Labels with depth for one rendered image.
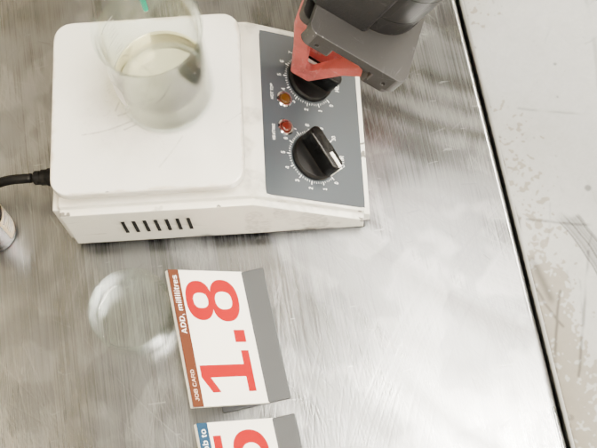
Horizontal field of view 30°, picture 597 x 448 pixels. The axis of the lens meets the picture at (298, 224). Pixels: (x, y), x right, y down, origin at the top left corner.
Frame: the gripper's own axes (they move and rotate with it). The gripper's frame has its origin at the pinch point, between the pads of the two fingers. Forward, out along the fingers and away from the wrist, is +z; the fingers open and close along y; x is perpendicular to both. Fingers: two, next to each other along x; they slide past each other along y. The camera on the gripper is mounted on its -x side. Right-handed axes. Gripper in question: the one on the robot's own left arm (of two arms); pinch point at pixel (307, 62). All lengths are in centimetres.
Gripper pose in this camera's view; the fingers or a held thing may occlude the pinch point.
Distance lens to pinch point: 73.3
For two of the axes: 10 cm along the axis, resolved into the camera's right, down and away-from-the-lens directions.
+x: 8.5, 4.4, 2.8
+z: -4.5, 3.3, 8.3
